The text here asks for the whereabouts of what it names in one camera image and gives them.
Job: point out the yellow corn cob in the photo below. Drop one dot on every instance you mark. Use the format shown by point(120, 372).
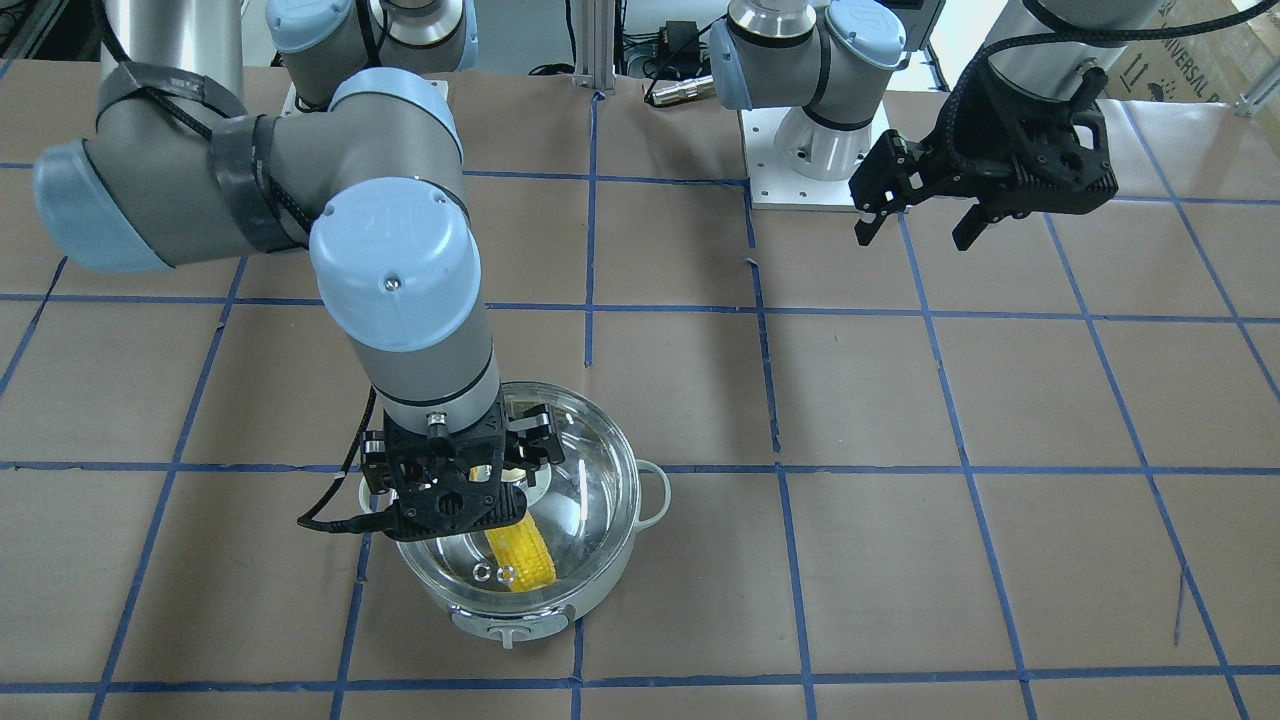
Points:
point(523, 557)

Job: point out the glass pot lid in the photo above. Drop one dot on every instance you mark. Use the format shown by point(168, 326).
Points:
point(586, 513)

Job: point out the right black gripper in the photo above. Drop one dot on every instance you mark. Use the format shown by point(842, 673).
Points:
point(537, 446)

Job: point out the black power adapter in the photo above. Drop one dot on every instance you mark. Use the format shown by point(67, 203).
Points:
point(678, 40)

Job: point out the pale green steel pot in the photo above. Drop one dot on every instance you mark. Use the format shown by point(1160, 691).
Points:
point(652, 506)

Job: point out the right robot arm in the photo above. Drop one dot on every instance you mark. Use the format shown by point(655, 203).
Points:
point(369, 183)

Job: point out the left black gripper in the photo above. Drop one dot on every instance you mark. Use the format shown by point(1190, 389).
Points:
point(958, 160)

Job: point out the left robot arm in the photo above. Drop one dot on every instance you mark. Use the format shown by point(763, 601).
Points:
point(835, 62)

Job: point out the aluminium frame post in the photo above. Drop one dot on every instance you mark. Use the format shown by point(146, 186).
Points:
point(594, 25)

